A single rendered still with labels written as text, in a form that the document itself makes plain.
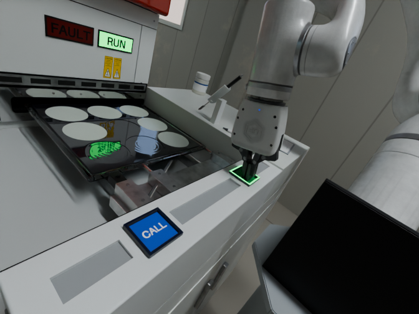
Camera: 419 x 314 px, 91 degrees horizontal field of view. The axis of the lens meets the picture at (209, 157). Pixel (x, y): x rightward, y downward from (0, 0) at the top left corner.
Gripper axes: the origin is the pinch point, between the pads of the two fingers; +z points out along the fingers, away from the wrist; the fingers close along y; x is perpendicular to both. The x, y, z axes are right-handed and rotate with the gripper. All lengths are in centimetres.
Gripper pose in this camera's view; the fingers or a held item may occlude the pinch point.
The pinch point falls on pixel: (249, 169)
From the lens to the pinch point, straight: 47.2
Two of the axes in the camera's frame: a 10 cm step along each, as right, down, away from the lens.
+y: 7.9, 3.3, -5.2
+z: -1.5, 9.2, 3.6
